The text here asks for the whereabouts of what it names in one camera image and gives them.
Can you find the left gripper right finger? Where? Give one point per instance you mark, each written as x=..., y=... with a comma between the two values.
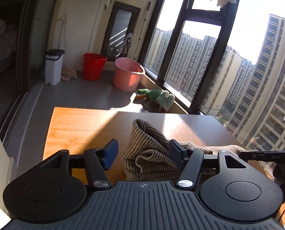
x=189, y=162

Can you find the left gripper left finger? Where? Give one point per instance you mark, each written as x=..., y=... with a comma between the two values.
x=97, y=161

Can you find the wooden folding table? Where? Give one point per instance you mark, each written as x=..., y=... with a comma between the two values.
x=77, y=129

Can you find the striped beige knit garment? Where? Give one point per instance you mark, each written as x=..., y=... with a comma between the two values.
x=147, y=156

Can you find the broom with pink handle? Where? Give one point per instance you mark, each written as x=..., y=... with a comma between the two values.
x=66, y=72

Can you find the red plastic bucket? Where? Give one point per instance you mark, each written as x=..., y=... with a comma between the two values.
x=93, y=66

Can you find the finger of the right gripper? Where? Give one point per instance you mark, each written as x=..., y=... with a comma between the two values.
x=254, y=155

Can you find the bed with pink quilt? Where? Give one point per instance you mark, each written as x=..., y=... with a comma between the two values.
x=8, y=42

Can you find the pink plastic bucket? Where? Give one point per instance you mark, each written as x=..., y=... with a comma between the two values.
x=127, y=75

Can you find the grey cloth hanging on window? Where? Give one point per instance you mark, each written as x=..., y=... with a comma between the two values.
x=126, y=44

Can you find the white trash bin black lid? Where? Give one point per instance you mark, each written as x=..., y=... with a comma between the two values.
x=53, y=66

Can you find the long mop pole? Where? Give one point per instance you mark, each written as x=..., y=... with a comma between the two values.
x=143, y=25

